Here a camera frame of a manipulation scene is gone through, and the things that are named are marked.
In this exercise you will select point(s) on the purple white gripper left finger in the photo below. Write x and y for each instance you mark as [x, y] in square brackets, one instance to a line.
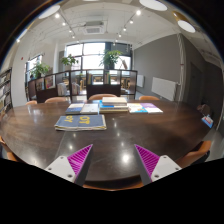
[73, 168]

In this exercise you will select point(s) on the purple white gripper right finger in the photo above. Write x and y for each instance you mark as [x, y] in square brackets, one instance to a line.
[153, 167]

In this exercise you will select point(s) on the orange chair right near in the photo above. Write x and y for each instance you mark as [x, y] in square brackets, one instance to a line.
[193, 156]

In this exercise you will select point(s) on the orange chair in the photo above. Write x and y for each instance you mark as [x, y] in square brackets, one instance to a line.
[100, 96]
[6, 152]
[193, 156]
[148, 98]
[56, 99]

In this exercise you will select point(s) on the large blue book yellow lettering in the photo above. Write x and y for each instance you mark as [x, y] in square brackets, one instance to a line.
[81, 122]

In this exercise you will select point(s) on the purple white booklet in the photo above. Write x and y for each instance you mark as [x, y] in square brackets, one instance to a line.
[151, 108]

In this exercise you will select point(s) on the dark blue book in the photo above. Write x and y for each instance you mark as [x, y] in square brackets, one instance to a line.
[74, 108]

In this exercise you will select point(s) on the white grey book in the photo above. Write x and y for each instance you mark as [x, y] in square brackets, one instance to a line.
[89, 109]

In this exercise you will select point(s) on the light blue white booklet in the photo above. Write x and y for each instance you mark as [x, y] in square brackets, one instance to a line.
[136, 108]

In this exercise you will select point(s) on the orange chair left near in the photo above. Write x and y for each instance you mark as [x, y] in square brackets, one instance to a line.
[6, 152]

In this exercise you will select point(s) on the orange chair far right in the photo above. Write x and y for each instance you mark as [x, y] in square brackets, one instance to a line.
[148, 98]

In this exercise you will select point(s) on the orange chair far left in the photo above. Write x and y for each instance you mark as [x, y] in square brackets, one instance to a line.
[56, 99]

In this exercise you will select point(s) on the blue item on right chair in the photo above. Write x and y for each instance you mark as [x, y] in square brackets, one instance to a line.
[208, 121]

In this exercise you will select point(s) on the orange chair far centre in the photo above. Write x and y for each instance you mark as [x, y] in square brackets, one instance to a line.
[100, 96]

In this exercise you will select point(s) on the stack of books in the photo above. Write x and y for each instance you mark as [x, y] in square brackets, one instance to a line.
[113, 104]

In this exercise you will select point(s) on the orange chair far left edge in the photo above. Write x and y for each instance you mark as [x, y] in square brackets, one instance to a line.
[31, 102]

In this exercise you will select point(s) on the dark shelf room divider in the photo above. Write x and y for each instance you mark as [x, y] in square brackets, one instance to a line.
[84, 82]

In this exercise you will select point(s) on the potted plant far left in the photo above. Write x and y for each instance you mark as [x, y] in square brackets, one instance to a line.
[39, 69]

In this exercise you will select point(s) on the potted plant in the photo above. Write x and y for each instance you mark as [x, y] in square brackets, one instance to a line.
[68, 61]
[110, 58]
[39, 69]

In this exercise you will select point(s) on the potted plant centre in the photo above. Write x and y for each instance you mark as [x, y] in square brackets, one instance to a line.
[110, 58]

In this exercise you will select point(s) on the ceiling air conditioner vent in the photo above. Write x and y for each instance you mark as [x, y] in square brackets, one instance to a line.
[93, 27]

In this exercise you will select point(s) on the white wall radiator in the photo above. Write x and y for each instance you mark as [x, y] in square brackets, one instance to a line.
[164, 88]

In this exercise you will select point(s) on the bookshelf left wall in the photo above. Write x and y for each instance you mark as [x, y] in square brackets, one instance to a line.
[5, 91]

